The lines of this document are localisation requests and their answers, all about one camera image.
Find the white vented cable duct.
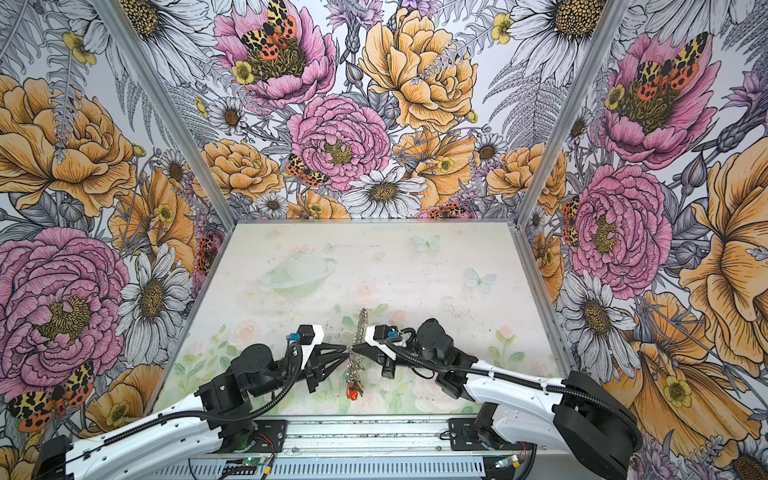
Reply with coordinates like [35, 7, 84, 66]
[149, 456, 486, 479]

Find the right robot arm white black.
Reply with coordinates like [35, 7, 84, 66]
[352, 318, 643, 479]

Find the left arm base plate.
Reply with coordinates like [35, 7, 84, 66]
[218, 419, 288, 454]

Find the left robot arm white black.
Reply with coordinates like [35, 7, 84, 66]
[32, 334, 349, 479]

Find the red key tag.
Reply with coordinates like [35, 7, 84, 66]
[346, 383, 360, 401]

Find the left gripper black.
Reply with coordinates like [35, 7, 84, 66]
[251, 341, 350, 396]

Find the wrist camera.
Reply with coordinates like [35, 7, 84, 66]
[364, 324, 405, 360]
[287, 324, 325, 368]

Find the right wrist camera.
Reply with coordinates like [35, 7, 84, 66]
[364, 324, 405, 360]

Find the metal key organizer plate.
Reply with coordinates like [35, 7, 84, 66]
[344, 308, 369, 402]

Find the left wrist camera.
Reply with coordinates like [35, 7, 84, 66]
[287, 324, 325, 368]

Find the aluminium front rail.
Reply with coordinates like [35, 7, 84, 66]
[110, 413, 619, 460]

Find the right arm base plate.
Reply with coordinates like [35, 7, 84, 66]
[447, 417, 507, 451]

